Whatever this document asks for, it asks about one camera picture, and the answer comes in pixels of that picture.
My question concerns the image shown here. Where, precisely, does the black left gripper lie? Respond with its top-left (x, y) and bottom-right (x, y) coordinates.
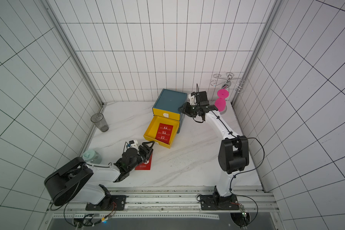
top-left (129, 141), bottom-right (155, 171)

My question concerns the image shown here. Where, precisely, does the red postcard with white characters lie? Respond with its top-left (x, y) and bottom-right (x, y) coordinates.
top-left (135, 155), bottom-right (152, 171)

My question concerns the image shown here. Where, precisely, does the teal drawer cabinet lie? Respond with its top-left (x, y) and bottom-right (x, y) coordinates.
top-left (153, 89), bottom-right (187, 134)

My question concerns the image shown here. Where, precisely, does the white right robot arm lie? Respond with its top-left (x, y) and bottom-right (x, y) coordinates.
top-left (178, 102), bottom-right (249, 210)

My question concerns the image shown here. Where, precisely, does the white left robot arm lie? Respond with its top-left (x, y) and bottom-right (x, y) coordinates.
top-left (44, 141), bottom-right (155, 211)

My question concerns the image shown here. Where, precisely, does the red postcard in lower drawer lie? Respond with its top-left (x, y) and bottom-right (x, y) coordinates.
top-left (155, 123), bottom-right (173, 144)

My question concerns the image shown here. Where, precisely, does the chrome stand with pink cups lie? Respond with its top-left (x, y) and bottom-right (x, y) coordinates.
top-left (210, 72), bottom-right (245, 113)

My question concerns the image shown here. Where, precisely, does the clear plastic cup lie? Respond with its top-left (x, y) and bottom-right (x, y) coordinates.
top-left (91, 113), bottom-right (109, 132)

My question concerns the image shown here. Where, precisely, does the pale green round container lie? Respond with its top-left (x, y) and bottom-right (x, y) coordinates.
top-left (82, 149), bottom-right (102, 164)

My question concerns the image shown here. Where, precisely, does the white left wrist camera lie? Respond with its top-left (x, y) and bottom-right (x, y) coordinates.
top-left (126, 140), bottom-right (139, 149)

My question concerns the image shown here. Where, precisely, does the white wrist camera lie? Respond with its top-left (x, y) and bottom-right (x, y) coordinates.
top-left (126, 140), bottom-right (139, 149)
top-left (188, 92), bottom-right (196, 105)

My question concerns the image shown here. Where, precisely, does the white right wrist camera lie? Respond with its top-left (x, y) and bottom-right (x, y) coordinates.
top-left (188, 92), bottom-right (196, 105)

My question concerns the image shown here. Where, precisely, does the metal base rail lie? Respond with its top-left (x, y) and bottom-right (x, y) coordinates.
top-left (45, 186), bottom-right (279, 223)

